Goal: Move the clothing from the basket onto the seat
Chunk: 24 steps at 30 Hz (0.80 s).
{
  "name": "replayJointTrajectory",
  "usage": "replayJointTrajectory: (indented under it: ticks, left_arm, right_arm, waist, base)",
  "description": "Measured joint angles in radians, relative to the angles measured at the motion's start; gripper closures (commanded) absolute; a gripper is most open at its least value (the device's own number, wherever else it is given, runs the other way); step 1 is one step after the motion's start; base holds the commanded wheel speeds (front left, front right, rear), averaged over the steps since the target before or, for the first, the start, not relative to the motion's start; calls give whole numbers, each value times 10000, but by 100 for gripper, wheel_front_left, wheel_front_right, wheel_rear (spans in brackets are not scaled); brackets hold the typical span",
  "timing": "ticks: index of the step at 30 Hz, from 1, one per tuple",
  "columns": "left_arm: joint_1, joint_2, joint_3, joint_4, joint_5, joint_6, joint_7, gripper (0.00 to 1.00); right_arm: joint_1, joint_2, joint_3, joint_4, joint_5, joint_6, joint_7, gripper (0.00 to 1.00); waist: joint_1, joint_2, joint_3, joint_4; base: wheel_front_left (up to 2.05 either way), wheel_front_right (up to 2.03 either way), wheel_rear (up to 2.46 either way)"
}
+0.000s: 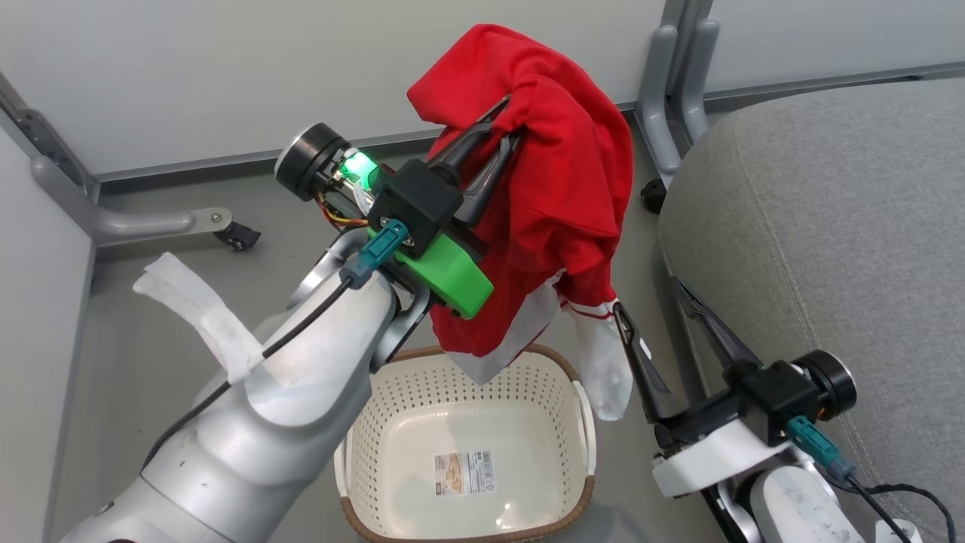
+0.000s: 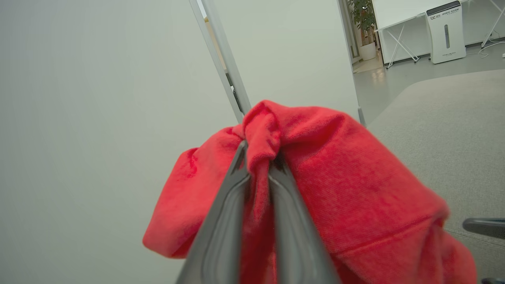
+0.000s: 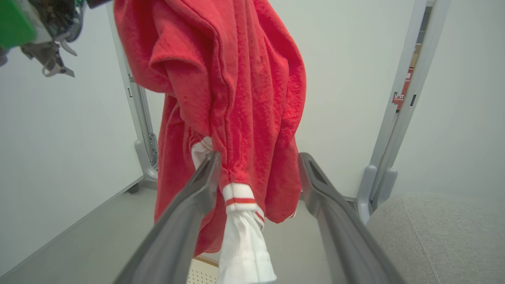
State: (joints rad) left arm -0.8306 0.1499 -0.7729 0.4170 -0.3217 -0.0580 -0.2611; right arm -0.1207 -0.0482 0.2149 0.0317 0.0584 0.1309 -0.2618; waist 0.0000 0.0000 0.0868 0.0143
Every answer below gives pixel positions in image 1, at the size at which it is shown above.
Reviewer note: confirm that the black caster wheel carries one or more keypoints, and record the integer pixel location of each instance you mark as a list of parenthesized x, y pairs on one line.
[(237, 236), (653, 195)]

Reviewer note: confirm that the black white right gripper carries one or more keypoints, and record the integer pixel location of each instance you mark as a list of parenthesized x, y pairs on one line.
[(769, 400)]

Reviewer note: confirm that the grey metal partition leg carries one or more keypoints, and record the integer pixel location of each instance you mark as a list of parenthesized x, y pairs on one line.
[(128, 222), (671, 90)]

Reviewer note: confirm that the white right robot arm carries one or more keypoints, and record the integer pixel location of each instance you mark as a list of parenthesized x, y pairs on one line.
[(799, 509)]

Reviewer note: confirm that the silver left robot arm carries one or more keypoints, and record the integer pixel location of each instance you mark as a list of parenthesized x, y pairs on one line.
[(249, 445)]

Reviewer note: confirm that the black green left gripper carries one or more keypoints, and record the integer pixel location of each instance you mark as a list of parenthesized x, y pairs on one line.
[(418, 200)]

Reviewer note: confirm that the paper label sticker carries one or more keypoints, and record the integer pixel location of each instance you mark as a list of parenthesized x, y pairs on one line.
[(464, 473)]

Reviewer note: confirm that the grey fabric sofa seat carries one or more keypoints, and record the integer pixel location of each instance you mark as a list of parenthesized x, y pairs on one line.
[(829, 241)]

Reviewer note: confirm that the white tape strip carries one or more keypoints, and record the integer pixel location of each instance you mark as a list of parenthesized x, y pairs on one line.
[(200, 309)]

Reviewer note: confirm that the white perforated laundry basket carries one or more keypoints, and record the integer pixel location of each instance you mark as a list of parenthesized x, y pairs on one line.
[(467, 422)]

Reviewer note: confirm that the red garment with white sleeves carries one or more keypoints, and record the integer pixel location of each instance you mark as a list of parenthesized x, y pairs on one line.
[(558, 196)]

